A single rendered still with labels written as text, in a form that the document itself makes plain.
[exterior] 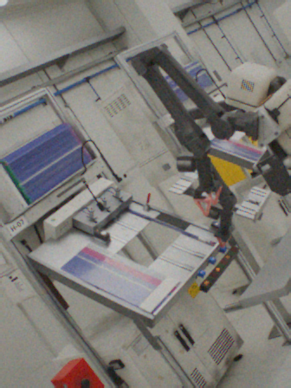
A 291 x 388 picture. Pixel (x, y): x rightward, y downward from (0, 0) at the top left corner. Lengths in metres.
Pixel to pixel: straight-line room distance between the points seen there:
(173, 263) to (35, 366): 1.92
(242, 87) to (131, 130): 1.86
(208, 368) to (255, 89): 1.54
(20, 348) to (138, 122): 1.86
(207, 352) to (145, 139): 1.56
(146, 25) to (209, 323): 3.61
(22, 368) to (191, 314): 1.66
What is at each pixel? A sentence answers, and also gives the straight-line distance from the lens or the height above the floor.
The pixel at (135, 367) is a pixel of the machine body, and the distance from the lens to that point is 2.55.
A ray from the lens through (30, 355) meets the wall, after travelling 4.12.
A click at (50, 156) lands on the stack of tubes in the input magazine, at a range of 2.75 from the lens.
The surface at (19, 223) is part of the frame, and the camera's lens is 2.55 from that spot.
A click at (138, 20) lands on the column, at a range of 5.75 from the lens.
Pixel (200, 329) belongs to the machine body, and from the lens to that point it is 2.87.
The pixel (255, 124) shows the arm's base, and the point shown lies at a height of 1.19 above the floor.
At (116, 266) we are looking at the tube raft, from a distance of 2.47.
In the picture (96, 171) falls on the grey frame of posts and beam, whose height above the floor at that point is 1.33.
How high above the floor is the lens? 1.38
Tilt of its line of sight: 7 degrees down
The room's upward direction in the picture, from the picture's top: 34 degrees counter-clockwise
